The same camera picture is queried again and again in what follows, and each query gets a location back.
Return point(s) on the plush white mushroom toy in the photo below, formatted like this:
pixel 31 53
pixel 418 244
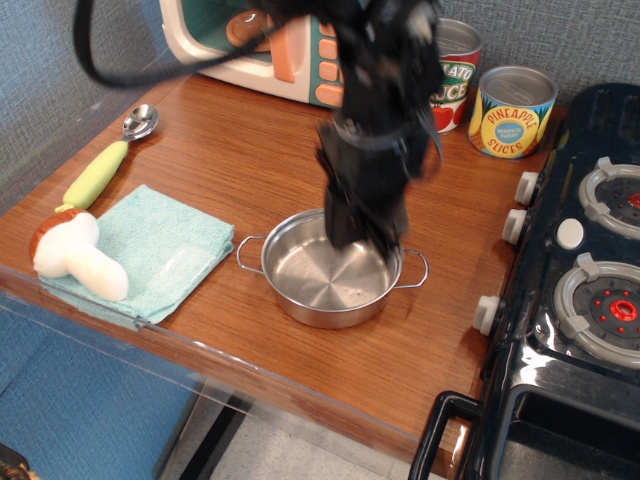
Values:
pixel 66 244

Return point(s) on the spoon with yellow handle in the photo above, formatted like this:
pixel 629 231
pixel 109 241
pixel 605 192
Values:
pixel 93 180

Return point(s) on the clear acrylic barrier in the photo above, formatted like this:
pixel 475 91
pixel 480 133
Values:
pixel 248 159

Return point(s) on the black toy stove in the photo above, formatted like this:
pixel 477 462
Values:
pixel 560 396

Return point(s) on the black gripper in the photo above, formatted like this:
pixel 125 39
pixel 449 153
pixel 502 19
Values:
pixel 367 179

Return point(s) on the pineapple slices can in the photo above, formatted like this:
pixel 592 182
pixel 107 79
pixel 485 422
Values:
pixel 512 108

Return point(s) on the tomato sauce can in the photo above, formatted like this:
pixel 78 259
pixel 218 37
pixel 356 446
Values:
pixel 460 46

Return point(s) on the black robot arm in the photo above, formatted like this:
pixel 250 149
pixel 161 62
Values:
pixel 388 55

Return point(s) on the teal folded cloth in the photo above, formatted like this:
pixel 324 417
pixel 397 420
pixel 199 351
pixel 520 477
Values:
pixel 166 248

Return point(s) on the stainless steel pot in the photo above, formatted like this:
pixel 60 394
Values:
pixel 323 286

